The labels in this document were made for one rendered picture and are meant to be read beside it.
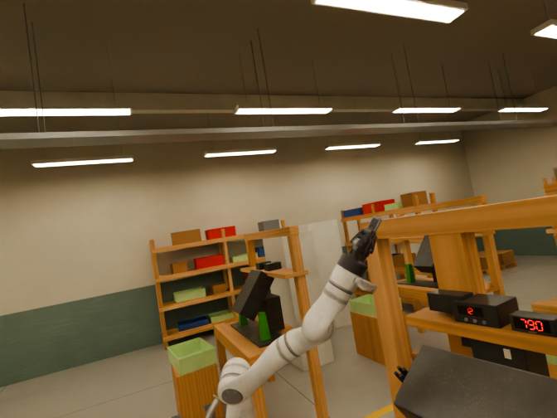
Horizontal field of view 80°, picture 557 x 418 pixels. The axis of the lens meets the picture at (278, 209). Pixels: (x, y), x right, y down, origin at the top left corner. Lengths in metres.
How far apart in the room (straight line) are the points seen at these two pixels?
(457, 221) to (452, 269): 0.19
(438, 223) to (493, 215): 0.21
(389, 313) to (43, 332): 7.13
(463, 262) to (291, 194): 7.53
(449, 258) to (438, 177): 10.74
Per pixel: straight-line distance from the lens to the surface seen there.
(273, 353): 0.98
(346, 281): 0.89
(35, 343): 8.17
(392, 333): 1.80
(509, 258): 10.81
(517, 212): 1.33
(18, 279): 8.09
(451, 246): 1.46
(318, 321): 0.90
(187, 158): 8.19
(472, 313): 1.38
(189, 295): 7.40
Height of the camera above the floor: 1.97
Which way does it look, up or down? 4 degrees up
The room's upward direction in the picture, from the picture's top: 9 degrees counter-clockwise
